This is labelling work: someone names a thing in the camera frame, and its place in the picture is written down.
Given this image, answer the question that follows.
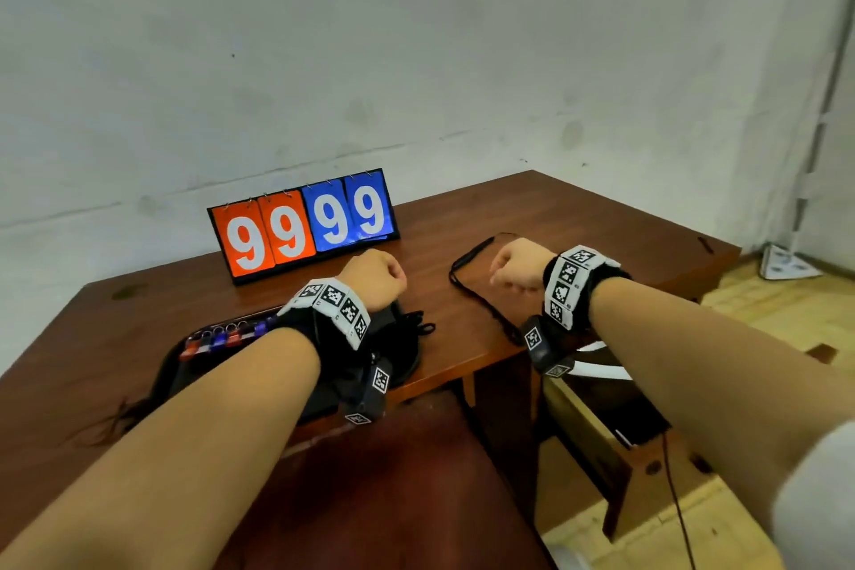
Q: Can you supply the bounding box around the black white marker wristband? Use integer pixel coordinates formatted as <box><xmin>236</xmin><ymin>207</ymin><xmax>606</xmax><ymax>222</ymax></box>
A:
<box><xmin>541</xmin><ymin>244</ymin><xmax>632</xmax><ymax>331</ymax></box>
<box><xmin>277</xmin><ymin>277</ymin><xmax>372</xmax><ymax>384</ymax></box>

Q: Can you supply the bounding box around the black lanyard strap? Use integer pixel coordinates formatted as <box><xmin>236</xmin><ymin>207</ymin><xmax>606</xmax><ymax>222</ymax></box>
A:
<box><xmin>448</xmin><ymin>232</ymin><xmax>525</xmax><ymax>347</ymax></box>

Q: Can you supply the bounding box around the black plastic tray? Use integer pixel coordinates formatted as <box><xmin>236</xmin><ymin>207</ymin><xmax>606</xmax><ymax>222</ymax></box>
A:
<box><xmin>143</xmin><ymin>298</ymin><xmax>423</xmax><ymax>428</ymax></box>

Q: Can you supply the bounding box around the group of coloured plastic clips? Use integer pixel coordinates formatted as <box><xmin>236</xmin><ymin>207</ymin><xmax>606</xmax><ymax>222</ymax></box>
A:
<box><xmin>178</xmin><ymin>315</ymin><xmax>279</xmax><ymax>362</ymax></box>

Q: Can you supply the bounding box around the white strap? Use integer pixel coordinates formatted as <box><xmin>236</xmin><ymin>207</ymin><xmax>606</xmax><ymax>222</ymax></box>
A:
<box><xmin>571</xmin><ymin>340</ymin><xmax>632</xmax><ymax>382</ymax></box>

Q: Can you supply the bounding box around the white pole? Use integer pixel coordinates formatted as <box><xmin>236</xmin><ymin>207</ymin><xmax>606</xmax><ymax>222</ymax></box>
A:
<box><xmin>791</xmin><ymin>0</ymin><xmax>855</xmax><ymax>250</ymax></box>

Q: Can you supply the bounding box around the orange blue flip scoreboard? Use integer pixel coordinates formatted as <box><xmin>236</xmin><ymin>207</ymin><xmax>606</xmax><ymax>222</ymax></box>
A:
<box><xmin>207</xmin><ymin>168</ymin><xmax>401</xmax><ymax>287</ymax></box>

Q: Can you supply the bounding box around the white shirt sleeve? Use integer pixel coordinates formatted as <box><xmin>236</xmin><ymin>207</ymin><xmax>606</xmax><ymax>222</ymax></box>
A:
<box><xmin>771</xmin><ymin>419</ymin><xmax>855</xmax><ymax>570</ymax></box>

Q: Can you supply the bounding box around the person's right forearm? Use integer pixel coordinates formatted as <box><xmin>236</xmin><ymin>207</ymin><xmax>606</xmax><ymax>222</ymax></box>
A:
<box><xmin>590</xmin><ymin>277</ymin><xmax>855</xmax><ymax>544</ymax></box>

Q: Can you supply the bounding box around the white stand base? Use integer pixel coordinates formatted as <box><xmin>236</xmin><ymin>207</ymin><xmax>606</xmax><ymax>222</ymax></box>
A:
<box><xmin>761</xmin><ymin>243</ymin><xmax>824</xmax><ymax>281</ymax></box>

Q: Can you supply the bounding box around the person's right hand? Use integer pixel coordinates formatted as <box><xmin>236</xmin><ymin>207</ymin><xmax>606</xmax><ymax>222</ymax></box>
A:
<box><xmin>488</xmin><ymin>238</ymin><xmax>557</xmax><ymax>294</ymax></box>

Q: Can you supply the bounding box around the brown wooden desk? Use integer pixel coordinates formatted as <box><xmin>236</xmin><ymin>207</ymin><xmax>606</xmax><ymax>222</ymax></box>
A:
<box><xmin>0</xmin><ymin>169</ymin><xmax>743</xmax><ymax>544</ymax></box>

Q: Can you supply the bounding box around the bundle of black lanyards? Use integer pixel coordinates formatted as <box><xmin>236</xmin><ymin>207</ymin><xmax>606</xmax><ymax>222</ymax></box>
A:
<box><xmin>69</xmin><ymin>308</ymin><xmax>436</xmax><ymax>451</ymax></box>

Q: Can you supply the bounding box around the person's left forearm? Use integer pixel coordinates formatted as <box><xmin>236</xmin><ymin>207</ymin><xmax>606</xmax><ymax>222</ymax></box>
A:
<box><xmin>0</xmin><ymin>327</ymin><xmax>322</xmax><ymax>570</ymax></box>

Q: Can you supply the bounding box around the person's left hand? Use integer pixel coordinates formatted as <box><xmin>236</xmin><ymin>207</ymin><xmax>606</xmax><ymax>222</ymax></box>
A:
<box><xmin>337</xmin><ymin>248</ymin><xmax>409</xmax><ymax>315</ymax></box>

